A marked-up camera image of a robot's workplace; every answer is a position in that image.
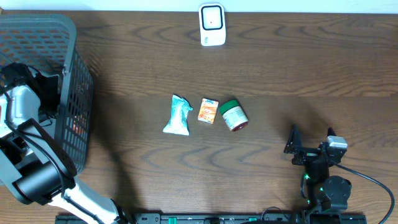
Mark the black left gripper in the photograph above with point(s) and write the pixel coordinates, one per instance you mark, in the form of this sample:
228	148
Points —
16	72

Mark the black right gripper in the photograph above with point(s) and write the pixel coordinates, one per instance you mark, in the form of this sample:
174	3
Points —
294	146

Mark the red white snack packet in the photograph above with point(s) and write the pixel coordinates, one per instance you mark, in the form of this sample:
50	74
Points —
79	108

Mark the green lid white jar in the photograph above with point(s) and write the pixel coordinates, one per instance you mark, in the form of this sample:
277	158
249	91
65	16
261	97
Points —
233	115

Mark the orange Kleenex tissue pack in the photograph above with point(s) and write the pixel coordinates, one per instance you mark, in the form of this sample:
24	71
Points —
208	110

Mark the teal white wipes packet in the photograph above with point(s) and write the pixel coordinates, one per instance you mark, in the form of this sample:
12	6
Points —
178	117

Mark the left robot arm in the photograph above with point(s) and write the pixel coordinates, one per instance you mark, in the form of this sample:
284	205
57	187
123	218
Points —
34	167

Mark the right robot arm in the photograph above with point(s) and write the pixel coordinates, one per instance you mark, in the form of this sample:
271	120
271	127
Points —
327	195

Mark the white barcode scanner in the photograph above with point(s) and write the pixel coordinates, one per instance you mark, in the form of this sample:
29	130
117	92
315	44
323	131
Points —
212	25

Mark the grey plastic mesh basket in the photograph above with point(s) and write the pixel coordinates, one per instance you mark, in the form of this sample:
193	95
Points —
47	42

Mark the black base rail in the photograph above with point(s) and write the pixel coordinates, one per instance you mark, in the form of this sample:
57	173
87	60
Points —
155	218

